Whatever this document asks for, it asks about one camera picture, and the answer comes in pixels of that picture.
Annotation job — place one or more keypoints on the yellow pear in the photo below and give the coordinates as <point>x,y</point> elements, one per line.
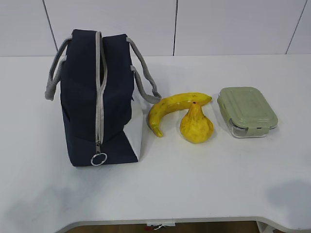
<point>195,126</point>

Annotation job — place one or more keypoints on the yellow banana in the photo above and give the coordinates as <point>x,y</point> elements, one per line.
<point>171,104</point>

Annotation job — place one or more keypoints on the navy blue lunch bag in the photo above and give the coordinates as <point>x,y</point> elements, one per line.
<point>97,76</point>

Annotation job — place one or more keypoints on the white bracket under table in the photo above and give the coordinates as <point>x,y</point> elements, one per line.
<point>160,224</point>

